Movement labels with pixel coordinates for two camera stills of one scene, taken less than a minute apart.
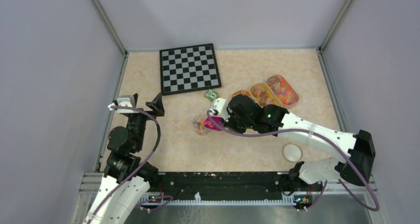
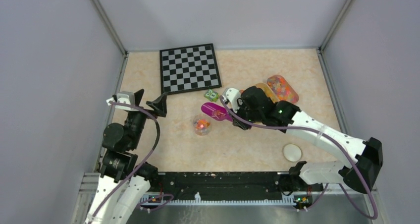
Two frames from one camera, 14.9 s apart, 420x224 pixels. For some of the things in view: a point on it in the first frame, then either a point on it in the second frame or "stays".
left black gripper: (156, 104) stays
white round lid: (292, 152) stays
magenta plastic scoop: (214, 123) to (216, 111)
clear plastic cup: (198, 124) stays
